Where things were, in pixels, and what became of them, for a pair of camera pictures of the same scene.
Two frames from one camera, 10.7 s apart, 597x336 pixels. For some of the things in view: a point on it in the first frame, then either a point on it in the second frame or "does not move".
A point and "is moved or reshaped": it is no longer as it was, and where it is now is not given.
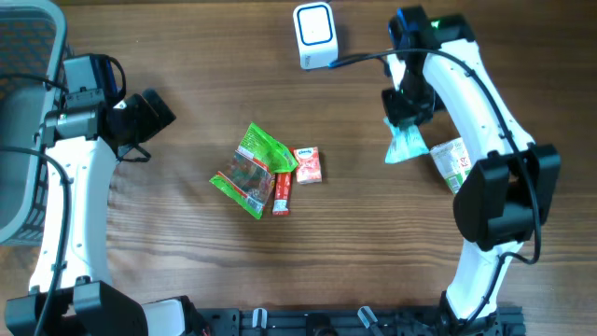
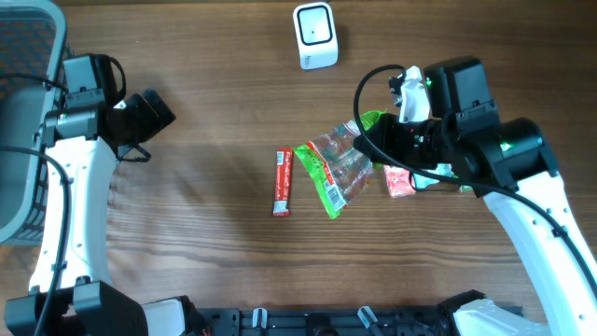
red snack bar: [282, 198] does not move
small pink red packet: [308, 165] to [398, 181]
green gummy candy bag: [249, 175] to [340, 171]
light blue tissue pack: [407, 143] is moved or reshaped
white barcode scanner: [316, 35] does not move
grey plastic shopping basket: [33, 42] does not move
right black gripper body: [413, 101] to [412, 144]
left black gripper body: [141, 119] does not move
